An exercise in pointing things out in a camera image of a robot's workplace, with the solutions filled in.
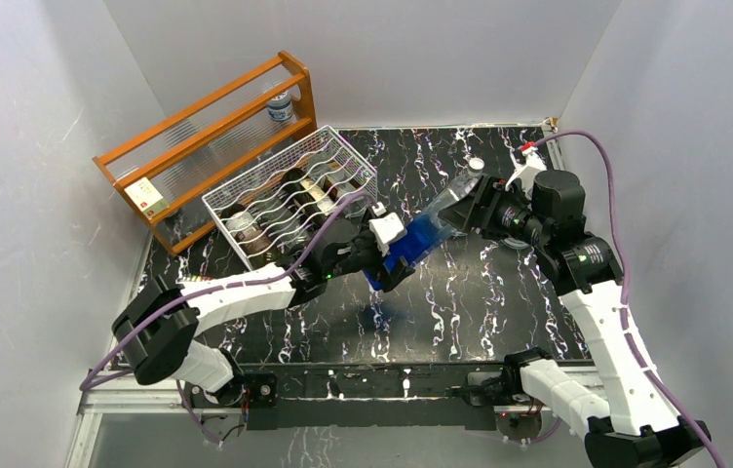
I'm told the white wire wine rack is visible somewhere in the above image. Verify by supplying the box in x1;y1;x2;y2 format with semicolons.
202;126;377;270

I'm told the orange wooden shelf rack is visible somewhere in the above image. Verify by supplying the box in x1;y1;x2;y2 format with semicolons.
93;51;318;255

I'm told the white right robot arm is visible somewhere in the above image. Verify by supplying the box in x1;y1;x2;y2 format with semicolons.
438;170;710;467

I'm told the pack of coloured markers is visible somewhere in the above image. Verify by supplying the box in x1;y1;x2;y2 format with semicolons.
175;275;212;284

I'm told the blue white round jar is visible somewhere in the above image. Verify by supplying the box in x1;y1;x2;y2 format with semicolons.
266;91;294;122

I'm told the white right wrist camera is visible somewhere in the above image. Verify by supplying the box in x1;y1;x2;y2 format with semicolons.
505;142;547;198

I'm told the green wine bottle grey foil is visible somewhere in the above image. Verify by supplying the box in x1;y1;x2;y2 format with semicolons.
220;203;279;269

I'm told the dark green tall wine bottle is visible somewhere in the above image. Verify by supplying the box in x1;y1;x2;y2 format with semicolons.
281;168;336;229

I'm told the clear square bottle gold cap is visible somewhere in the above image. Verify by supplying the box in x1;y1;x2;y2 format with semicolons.
317;162;362;201

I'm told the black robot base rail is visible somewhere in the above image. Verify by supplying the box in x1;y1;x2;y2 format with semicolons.
184;362;555;439

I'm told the white green small box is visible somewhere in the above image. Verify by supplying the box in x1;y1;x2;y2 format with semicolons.
125;177;170;219

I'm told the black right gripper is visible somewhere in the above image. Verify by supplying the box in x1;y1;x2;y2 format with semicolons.
438;173;550;249

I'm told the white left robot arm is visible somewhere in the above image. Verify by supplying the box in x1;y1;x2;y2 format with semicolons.
111;213;413;406

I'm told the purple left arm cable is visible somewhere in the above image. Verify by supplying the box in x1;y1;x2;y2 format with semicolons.
77;188;386;393

